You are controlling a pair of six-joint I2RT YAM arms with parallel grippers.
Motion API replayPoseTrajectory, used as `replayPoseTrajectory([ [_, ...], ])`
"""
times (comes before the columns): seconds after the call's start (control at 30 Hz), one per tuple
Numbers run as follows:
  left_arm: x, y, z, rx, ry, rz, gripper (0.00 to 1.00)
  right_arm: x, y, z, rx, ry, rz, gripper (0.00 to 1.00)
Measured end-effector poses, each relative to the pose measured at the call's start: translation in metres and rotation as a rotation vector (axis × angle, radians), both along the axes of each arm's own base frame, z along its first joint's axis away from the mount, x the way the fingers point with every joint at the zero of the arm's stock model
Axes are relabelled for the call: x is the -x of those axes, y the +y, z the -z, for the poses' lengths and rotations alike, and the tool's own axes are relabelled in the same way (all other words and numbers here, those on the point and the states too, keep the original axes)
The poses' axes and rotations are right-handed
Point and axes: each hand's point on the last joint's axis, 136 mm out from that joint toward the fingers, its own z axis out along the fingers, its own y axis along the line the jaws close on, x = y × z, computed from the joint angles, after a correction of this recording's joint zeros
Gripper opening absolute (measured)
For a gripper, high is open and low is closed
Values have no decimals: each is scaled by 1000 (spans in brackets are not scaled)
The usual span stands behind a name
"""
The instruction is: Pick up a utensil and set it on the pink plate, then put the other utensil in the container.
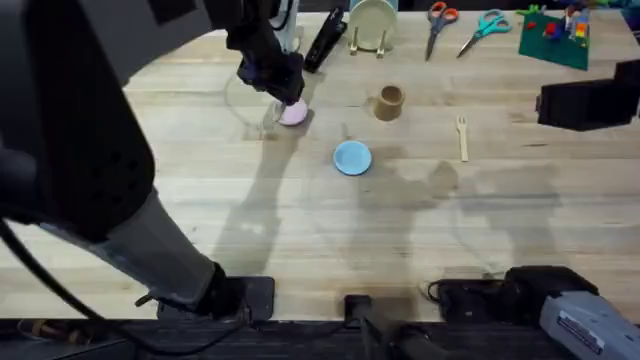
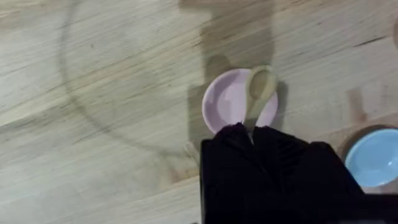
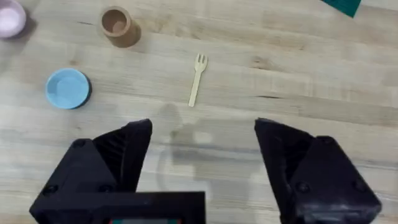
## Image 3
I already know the pink bowl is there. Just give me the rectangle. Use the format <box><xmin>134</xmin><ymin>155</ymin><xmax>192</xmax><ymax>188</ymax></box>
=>
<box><xmin>0</xmin><ymin>0</ymin><xmax>27</xmax><ymax>39</ymax></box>

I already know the blue bowl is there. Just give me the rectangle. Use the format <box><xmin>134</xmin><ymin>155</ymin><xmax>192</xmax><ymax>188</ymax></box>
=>
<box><xmin>45</xmin><ymin>67</ymin><xmax>93</xmax><ymax>110</ymax></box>

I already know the wooden fork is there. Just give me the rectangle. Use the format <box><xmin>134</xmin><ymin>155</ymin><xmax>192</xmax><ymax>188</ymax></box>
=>
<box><xmin>187</xmin><ymin>53</ymin><xmax>208</xmax><ymax>108</ymax></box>

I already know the brown wooden cup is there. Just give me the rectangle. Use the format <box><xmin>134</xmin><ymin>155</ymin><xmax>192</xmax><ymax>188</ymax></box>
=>
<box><xmin>99</xmin><ymin>5</ymin><xmax>142</xmax><ymax>49</ymax></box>

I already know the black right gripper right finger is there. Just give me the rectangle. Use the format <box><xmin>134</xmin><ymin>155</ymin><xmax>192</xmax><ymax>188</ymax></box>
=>
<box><xmin>254</xmin><ymin>117</ymin><xmax>382</xmax><ymax>224</ymax></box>

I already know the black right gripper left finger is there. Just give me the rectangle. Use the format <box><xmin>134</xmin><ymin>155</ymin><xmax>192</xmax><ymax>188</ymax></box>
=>
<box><xmin>29</xmin><ymin>118</ymin><xmax>154</xmax><ymax>224</ymax></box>

